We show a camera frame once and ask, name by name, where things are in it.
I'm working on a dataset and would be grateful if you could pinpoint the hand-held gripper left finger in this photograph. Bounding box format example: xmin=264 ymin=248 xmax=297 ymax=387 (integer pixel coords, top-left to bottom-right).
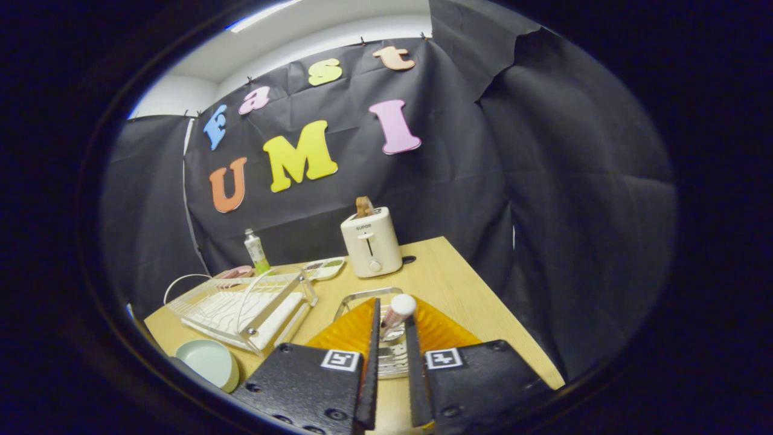
xmin=233 ymin=297 xmax=382 ymax=434

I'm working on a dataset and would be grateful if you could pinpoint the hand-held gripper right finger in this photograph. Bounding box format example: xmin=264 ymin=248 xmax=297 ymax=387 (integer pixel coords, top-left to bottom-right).
xmin=403 ymin=296 xmax=554 ymax=431

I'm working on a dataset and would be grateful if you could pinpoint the metal wire basket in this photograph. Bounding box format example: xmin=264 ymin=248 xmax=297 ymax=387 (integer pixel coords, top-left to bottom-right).
xmin=333 ymin=287 xmax=423 ymax=380

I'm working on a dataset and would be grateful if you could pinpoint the striped handle spoon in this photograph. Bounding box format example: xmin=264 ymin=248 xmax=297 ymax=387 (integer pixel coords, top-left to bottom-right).
xmin=379 ymin=294 xmax=417 ymax=339

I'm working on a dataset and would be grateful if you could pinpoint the white wire dish rack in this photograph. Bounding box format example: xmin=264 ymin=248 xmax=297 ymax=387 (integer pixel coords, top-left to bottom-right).
xmin=163 ymin=269 xmax=319 ymax=357

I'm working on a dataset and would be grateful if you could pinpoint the pale green plate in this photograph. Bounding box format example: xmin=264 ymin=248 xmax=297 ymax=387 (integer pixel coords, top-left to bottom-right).
xmin=175 ymin=339 xmax=240 ymax=394

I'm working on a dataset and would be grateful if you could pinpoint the white divided bean tray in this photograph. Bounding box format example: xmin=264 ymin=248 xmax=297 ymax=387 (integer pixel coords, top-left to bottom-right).
xmin=302 ymin=257 xmax=347 ymax=282

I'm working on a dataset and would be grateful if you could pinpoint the cream toaster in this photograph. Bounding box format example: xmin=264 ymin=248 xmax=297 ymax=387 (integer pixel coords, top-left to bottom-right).
xmin=340 ymin=207 xmax=403 ymax=279

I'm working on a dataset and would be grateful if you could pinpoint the green drink bottle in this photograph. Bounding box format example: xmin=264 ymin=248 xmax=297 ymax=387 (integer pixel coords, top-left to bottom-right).
xmin=244 ymin=228 xmax=271 ymax=276

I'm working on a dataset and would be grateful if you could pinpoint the black backdrop cloth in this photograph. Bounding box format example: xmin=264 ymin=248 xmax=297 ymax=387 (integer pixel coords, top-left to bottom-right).
xmin=103 ymin=0 xmax=677 ymax=382

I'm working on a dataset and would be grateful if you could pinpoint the ceiling light panel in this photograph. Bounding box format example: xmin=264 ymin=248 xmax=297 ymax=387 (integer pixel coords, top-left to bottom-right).
xmin=226 ymin=0 xmax=303 ymax=34

